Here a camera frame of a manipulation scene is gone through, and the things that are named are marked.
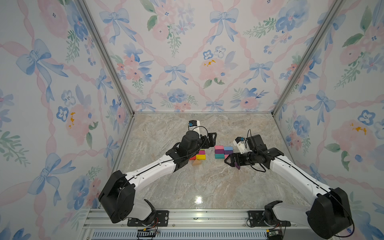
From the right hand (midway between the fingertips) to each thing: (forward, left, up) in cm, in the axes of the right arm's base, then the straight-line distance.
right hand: (232, 159), depth 82 cm
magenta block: (+11, +16, -10) cm, 22 cm away
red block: (+5, +22, -8) cm, 24 cm away
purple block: (+11, +5, -11) cm, 16 cm away
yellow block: (+7, +17, -10) cm, 21 cm away
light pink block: (+15, +5, -12) cm, 20 cm away
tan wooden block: (+3, +20, -10) cm, 23 cm away
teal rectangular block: (+9, +6, -13) cm, 17 cm away
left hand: (+8, +11, +13) cm, 19 cm away
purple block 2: (+11, 0, -11) cm, 15 cm away
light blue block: (+14, -1, -11) cm, 18 cm away
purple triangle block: (-7, 0, +7) cm, 10 cm away
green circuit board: (-32, -17, -15) cm, 39 cm away
